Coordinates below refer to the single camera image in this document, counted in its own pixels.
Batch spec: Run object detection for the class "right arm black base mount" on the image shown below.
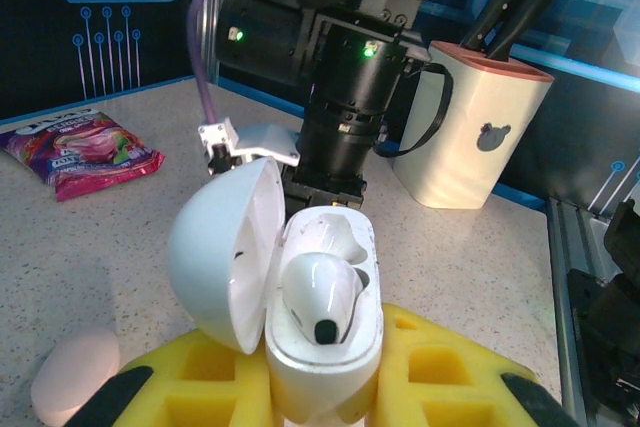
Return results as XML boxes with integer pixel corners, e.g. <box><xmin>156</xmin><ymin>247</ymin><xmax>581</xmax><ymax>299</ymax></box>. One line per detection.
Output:
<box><xmin>567</xmin><ymin>199</ymin><xmax>640</xmax><ymax>427</ymax></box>

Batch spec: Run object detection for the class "white earbud charging case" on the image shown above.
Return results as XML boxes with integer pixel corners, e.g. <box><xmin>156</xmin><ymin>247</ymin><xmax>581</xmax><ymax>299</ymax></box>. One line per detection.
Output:
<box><xmin>166</xmin><ymin>155</ymin><xmax>387</xmax><ymax>424</ymax></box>

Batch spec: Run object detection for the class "red berry candy bag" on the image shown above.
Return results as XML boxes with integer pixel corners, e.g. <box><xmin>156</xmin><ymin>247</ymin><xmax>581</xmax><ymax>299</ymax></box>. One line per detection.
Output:
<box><xmin>0</xmin><ymin>109</ymin><xmax>167</xmax><ymax>203</ymax></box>

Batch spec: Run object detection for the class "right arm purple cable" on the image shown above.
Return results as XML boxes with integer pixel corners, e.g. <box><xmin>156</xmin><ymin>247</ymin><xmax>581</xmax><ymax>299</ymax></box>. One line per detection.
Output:
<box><xmin>187</xmin><ymin>0</ymin><xmax>326</xmax><ymax>128</ymax></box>

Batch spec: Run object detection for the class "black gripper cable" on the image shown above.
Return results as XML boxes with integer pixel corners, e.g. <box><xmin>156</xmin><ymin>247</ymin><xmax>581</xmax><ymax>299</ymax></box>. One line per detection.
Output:
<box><xmin>373</xmin><ymin>60</ymin><xmax>455</xmax><ymax>158</ymax></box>

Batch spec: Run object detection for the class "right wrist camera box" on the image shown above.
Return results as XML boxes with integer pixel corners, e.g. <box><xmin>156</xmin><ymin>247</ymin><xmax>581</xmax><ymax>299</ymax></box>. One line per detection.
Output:
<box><xmin>197</xmin><ymin>116</ymin><xmax>302</xmax><ymax>178</ymax></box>

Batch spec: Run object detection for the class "aluminium frame post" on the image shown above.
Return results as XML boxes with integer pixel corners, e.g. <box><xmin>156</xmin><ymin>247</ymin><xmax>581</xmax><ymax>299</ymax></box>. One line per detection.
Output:
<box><xmin>198</xmin><ymin>0</ymin><xmax>224</xmax><ymax>86</ymax></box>

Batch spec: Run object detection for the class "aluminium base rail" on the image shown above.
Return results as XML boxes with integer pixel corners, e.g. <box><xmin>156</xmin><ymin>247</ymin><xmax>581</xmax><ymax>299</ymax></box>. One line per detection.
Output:
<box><xmin>547</xmin><ymin>195</ymin><xmax>609</xmax><ymax>416</ymax></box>

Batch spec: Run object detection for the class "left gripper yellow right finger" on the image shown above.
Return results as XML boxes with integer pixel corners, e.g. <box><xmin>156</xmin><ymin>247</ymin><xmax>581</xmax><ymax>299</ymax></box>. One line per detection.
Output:
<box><xmin>374</xmin><ymin>303</ymin><xmax>584</xmax><ymax>427</ymax></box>

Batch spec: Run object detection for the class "white stemmed earbud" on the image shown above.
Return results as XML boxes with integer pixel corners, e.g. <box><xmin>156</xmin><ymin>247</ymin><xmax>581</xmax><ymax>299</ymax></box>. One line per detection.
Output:
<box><xmin>280</xmin><ymin>251</ymin><xmax>369</xmax><ymax>346</ymax></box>

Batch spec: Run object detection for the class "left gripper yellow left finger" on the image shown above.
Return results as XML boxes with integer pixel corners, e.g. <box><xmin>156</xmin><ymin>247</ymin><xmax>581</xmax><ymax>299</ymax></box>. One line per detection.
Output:
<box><xmin>74</xmin><ymin>329</ymin><xmax>279</xmax><ymax>427</ymax></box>

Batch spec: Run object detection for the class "orange and cream knife block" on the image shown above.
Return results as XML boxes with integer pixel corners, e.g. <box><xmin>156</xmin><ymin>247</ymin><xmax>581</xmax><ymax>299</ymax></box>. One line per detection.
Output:
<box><xmin>392</xmin><ymin>39</ymin><xmax>556</xmax><ymax>211</ymax></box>

